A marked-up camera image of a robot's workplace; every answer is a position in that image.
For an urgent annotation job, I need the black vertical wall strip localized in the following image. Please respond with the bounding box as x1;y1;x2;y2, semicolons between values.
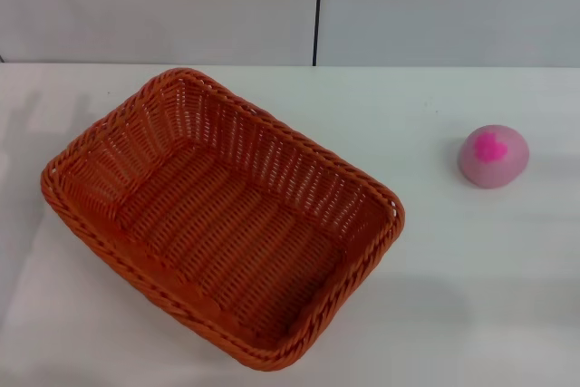
311;0;326;67

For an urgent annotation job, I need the pink peach toy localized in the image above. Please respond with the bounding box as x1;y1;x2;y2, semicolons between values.
457;123;530;189

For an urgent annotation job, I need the orange woven plastic basket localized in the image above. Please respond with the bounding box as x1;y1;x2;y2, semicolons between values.
39;67;406;372

